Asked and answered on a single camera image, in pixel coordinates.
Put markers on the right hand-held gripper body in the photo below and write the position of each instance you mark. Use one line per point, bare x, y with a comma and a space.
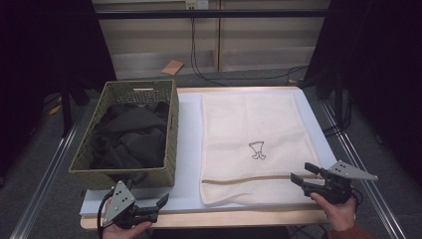
335, 189

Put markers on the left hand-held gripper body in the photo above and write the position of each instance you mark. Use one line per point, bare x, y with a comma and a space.
122, 212

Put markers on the green woven basket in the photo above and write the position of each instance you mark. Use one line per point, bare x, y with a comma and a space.
99, 176

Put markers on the black garment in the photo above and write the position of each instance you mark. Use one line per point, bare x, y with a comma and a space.
132, 132

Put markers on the white mesh laundry bag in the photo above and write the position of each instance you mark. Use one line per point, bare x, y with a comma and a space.
252, 119

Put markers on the person's left hand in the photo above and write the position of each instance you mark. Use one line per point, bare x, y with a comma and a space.
122, 234

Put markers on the person's right hand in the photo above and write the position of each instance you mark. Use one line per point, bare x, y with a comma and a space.
341, 215

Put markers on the white foam mat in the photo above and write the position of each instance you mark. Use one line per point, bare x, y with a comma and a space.
189, 139

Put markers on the black metal stand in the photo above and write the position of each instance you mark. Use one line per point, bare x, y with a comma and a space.
338, 99
66, 113

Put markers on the yellow tape strip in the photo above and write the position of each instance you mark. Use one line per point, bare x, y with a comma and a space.
55, 109

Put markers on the brown cardboard piece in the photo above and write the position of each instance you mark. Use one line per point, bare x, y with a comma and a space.
172, 67

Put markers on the black curtain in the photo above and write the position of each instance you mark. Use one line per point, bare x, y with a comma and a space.
381, 66
40, 49

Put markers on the black horizontal bar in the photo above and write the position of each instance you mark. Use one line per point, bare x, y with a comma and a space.
212, 14

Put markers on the aluminium floor rail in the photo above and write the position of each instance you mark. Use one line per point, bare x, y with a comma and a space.
46, 182
365, 186

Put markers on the white wall power outlet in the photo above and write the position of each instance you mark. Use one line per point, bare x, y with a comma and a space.
197, 4

